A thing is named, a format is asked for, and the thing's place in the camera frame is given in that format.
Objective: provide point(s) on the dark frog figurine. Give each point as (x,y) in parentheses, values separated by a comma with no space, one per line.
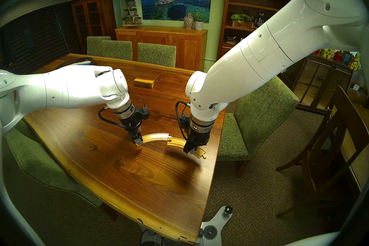
(259,21)

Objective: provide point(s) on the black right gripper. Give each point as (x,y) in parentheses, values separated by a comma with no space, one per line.
(197,137)

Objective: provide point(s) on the red house figurine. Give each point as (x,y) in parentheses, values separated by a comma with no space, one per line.
(338,57)

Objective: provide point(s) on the low glass-door wooden cabinet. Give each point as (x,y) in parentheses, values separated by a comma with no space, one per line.
(317,87)

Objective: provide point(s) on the yellow curved wooden track piece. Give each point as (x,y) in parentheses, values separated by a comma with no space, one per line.
(176,142)

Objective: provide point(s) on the stack of books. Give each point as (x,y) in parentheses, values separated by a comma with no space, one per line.
(230,40)

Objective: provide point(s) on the light wooden sideboard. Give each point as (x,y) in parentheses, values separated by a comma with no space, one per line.
(150,38)

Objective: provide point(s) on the patterned ceramic vase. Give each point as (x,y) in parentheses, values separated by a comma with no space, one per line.
(188,21)

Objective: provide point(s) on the tiered stand with small plants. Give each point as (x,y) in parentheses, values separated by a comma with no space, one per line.
(131,12)

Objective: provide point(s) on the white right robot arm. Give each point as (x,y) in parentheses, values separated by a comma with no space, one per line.
(259,55)

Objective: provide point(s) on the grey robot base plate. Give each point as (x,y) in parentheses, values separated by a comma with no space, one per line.
(212,231)

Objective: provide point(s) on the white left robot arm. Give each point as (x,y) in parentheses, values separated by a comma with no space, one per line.
(57,89)

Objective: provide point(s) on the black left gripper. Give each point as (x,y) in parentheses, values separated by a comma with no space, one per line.
(135,118)

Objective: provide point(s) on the round blue dark-rimmed tray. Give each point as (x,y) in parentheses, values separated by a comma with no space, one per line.
(77,61)

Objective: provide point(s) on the tall wooden bookshelf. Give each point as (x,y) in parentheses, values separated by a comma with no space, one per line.
(253,3)

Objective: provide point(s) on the dark window blinds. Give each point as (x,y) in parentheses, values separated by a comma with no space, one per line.
(34,40)

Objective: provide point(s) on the dark glass-door wooden cabinet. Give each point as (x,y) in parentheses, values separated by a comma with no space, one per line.
(90,17)

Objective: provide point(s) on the wooden planter with succulents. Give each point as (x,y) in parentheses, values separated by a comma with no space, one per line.
(242,21)

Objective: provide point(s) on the potted plant in white pot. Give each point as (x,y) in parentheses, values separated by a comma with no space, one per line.
(199,23)

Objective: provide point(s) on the small wooden box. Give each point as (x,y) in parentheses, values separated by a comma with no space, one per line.
(146,80)

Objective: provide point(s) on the dark wooden slat chair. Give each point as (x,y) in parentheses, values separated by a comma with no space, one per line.
(325,156)

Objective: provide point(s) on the green upholstered dining chair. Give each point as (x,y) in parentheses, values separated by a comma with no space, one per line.
(157,54)
(262,115)
(116,50)
(31,161)
(93,45)

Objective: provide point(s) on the blue house figurine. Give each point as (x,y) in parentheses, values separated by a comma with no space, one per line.
(348,58)

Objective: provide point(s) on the yellow house figurine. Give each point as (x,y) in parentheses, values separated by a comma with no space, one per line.
(326,53)

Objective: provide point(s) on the pale curved wooden track piece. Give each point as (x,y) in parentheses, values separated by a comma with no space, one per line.
(155,136)

